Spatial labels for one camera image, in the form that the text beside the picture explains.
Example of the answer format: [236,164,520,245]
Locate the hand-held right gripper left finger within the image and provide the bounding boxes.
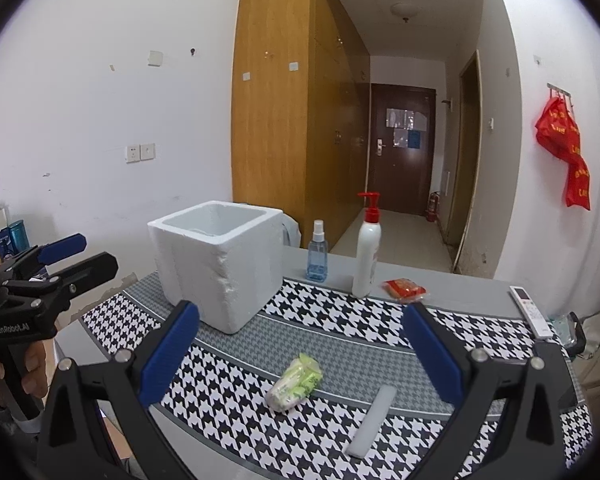
[37,300,201,480]

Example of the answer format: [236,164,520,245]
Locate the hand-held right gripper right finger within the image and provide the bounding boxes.
[400,302,588,480]

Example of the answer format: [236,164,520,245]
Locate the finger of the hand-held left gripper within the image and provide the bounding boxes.
[0,234,87,281]
[2,252,119,321]

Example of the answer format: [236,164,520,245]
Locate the white foam box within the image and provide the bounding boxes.
[147,200,284,334]

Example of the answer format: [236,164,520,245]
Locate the person's left hand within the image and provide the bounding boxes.
[0,344,49,401]

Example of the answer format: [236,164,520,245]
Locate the teal cylindrical can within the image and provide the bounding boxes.
[9,221,28,252]

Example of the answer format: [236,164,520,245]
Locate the red snack packet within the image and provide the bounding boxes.
[383,277,427,303]

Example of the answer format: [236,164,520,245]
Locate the white foam strip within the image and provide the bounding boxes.
[347,385,397,457]

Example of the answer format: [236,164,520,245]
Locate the white remote control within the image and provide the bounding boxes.
[510,285,555,338]

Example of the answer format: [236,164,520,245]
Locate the black white houndstooth mat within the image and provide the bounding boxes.
[80,272,596,480]

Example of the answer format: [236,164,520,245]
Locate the white red-pump lotion bottle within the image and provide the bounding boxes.
[351,192,382,299]

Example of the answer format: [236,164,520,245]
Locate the green white wrapped packet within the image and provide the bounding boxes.
[265,353,323,413]

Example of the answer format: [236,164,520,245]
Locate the crumpled clear plastic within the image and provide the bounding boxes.
[547,314,573,346]

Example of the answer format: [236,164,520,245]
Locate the blue spray bottle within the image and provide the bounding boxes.
[306,219,329,283]

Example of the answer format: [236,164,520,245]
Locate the grey cloth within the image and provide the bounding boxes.
[280,212,302,248]

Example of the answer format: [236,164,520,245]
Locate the dark brown door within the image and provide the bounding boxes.
[367,82,437,218]

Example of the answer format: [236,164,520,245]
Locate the wooden side door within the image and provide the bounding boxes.
[442,50,482,273]

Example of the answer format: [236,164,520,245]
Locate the paper notices on door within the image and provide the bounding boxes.
[386,108,426,149]

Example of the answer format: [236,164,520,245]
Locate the wooden wardrobe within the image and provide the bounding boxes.
[231,0,371,251]

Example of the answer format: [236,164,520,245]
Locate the red printed plastic bag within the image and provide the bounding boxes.
[535,96,592,211]

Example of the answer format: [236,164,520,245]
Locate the ceiling lamp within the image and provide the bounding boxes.
[391,2,420,23]

